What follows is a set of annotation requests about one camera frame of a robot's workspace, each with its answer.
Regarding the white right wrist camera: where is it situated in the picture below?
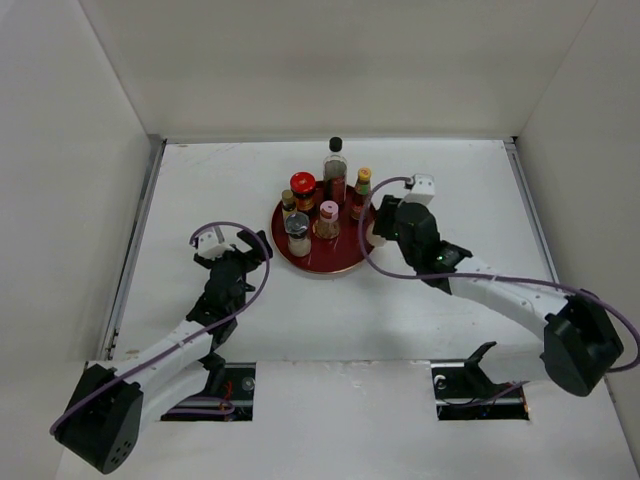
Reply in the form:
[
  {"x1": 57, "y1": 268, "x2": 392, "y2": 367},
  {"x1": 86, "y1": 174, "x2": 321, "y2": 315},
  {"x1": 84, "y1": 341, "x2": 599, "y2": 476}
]
[{"x1": 402, "y1": 174, "x2": 436, "y2": 207}]

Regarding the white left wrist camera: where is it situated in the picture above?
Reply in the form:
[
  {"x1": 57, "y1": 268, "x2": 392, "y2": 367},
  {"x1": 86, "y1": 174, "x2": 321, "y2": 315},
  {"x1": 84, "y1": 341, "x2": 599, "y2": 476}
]
[{"x1": 191, "y1": 226, "x2": 232, "y2": 260}]

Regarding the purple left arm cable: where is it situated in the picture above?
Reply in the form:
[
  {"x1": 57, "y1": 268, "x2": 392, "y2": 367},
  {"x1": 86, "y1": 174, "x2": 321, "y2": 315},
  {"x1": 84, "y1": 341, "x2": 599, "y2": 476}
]
[{"x1": 48, "y1": 221, "x2": 274, "y2": 435}]

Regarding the tall dark bottle red label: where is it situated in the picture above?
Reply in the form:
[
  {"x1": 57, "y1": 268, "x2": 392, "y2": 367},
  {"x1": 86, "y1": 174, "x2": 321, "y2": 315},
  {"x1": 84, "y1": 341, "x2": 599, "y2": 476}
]
[{"x1": 323, "y1": 137, "x2": 348, "y2": 207}]

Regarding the aluminium table rail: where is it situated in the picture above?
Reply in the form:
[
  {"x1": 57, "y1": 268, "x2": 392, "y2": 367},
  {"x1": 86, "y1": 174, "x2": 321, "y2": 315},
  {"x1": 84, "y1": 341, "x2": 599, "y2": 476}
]
[
  {"x1": 149, "y1": 132, "x2": 519, "y2": 144},
  {"x1": 96, "y1": 134, "x2": 167, "y2": 360},
  {"x1": 503, "y1": 138, "x2": 560, "y2": 283}
]

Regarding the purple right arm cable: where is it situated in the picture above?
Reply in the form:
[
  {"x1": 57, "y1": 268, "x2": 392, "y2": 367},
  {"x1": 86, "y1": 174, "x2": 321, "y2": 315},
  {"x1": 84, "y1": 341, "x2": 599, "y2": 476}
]
[{"x1": 357, "y1": 175, "x2": 640, "y2": 406}]

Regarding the red lid chili sauce jar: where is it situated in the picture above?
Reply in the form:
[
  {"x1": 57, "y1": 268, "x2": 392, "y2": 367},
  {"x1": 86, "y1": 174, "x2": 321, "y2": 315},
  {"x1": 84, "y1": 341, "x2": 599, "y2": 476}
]
[{"x1": 290, "y1": 171, "x2": 317, "y2": 217}]

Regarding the yellow cap red sauce bottle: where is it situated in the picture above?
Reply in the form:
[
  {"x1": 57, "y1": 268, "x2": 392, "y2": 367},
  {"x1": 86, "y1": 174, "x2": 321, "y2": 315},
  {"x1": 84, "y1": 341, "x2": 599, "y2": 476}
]
[{"x1": 350, "y1": 167, "x2": 372, "y2": 220}]

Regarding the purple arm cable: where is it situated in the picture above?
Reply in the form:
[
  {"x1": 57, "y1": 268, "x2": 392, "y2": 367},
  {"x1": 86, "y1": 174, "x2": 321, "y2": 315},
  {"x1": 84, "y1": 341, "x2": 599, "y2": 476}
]
[
  {"x1": 357, "y1": 175, "x2": 640, "y2": 406},
  {"x1": 48, "y1": 221, "x2": 274, "y2": 435}
]

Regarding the clear grinder with black top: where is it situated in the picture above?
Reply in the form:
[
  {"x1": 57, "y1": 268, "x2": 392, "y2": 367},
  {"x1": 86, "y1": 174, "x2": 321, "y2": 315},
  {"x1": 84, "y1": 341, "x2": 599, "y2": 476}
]
[{"x1": 284, "y1": 212, "x2": 311, "y2": 258}]

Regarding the left aluminium table rail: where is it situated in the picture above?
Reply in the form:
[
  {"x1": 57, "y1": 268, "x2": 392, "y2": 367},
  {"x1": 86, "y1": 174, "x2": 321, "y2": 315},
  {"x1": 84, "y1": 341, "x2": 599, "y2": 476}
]
[{"x1": 96, "y1": 134, "x2": 167, "y2": 360}]

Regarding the back aluminium table rail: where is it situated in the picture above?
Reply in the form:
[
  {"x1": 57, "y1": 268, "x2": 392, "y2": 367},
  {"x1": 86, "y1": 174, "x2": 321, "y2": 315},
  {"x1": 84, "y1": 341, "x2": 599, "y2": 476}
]
[{"x1": 149, "y1": 132, "x2": 519, "y2": 144}]

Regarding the yellow label gold cap bottle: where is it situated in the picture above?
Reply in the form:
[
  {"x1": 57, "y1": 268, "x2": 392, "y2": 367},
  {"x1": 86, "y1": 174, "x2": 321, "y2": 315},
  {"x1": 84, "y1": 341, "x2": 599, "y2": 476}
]
[{"x1": 281, "y1": 189, "x2": 297, "y2": 221}]

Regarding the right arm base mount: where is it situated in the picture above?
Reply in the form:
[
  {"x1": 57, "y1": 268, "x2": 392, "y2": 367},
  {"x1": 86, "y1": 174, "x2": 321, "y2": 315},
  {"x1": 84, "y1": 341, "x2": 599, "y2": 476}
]
[{"x1": 430, "y1": 342, "x2": 529, "y2": 421}]

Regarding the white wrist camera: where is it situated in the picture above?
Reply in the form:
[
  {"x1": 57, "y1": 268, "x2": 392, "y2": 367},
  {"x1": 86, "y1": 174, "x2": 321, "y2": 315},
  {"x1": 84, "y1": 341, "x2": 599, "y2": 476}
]
[
  {"x1": 191, "y1": 226, "x2": 232, "y2": 260},
  {"x1": 402, "y1": 174, "x2": 436, "y2": 207}
]

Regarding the pale squeeze bottle yellow cap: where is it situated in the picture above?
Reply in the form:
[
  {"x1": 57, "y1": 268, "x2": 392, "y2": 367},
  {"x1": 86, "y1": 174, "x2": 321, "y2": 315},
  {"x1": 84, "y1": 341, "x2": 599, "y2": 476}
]
[{"x1": 365, "y1": 221, "x2": 387, "y2": 248}]

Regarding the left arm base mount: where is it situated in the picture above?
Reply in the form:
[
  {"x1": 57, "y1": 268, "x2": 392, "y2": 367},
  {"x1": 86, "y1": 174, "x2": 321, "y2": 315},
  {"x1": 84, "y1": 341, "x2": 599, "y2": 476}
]
[{"x1": 161, "y1": 353, "x2": 257, "y2": 422}]

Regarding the pink lid spice jar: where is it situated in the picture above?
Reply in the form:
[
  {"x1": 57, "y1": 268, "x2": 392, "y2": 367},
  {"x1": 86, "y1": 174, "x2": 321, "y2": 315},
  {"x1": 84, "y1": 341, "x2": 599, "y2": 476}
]
[{"x1": 314, "y1": 200, "x2": 340, "y2": 240}]

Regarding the right aluminium table rail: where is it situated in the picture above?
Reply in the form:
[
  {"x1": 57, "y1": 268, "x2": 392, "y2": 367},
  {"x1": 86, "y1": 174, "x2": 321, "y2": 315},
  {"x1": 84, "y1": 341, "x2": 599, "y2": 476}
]
[{"x1": 503, "y1": 138, "x2": 560, "y2": 283}]

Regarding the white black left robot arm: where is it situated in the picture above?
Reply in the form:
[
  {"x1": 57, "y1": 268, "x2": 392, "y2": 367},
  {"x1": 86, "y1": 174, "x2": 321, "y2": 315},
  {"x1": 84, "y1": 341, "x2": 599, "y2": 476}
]
[{"x1": 50, "y1": 222, "x2": 273, "y2": 474}]

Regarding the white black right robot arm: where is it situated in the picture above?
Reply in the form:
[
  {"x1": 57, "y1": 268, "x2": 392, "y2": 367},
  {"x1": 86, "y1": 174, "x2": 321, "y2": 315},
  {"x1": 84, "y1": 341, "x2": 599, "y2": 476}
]
[{"x1": 373, "y1": 195, "x2": 624, "y2": 397}]

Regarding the red round lacquer tray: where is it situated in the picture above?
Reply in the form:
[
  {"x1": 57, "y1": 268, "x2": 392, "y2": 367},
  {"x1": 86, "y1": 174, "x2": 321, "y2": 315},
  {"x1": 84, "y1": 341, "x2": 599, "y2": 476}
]
[{"x1": 270, "y1": 185, "x2": 364, "y2": 274}]

